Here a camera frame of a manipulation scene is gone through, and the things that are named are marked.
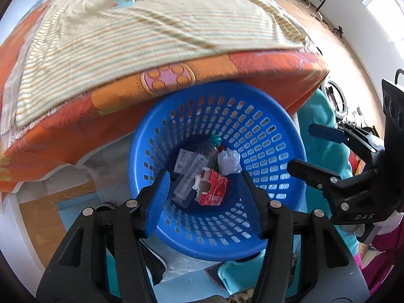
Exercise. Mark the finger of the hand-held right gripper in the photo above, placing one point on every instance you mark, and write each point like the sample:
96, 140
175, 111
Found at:
312, 173
328, 131

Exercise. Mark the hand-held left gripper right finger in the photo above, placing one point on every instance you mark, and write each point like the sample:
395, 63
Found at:
252, 208

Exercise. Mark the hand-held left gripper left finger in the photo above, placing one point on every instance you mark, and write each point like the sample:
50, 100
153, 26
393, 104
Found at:
159, 202

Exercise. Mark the red paper carton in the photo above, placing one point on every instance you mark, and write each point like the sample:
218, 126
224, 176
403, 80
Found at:
216, 189

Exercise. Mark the blue plastic basket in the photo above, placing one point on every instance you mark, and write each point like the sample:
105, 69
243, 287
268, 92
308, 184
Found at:
271, 151

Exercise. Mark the clear bottle with teal cap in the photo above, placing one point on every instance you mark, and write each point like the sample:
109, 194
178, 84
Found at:
197, 170

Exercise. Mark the large white tissue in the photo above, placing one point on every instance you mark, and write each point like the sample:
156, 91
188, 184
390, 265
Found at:
229, 161

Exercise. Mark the person's right hand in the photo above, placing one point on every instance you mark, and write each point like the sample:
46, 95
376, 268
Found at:
361, 233

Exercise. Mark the teal cloth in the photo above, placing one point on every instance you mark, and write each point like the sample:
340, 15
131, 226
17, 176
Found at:
322, 157

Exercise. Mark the teal plastic container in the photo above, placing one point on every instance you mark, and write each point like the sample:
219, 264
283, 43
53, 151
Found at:
240, 271

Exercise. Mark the clear plastic bag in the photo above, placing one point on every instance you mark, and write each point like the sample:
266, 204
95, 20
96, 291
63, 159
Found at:
183, 262

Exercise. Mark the orange patterned blanket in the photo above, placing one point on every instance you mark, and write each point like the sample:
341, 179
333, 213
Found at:
120, 97

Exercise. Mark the window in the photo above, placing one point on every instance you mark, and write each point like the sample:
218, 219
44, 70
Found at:
385, 6

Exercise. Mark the yellow striped cloth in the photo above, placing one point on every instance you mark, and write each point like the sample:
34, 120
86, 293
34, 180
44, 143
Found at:
142, 38

